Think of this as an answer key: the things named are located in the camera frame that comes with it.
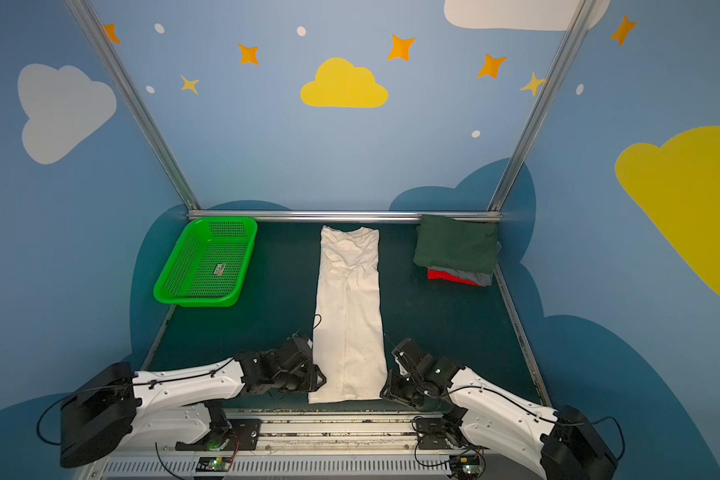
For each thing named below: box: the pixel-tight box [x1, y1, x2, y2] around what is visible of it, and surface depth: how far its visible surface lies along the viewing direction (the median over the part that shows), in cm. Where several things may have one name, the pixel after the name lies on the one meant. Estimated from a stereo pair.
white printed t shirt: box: [308, 225, 388, 404], surface depth 98 cm
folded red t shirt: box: [427, 269, 486, 288], surface depth 104 cm
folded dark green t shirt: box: [413, 214, 498, 273], surface depth 106 cm
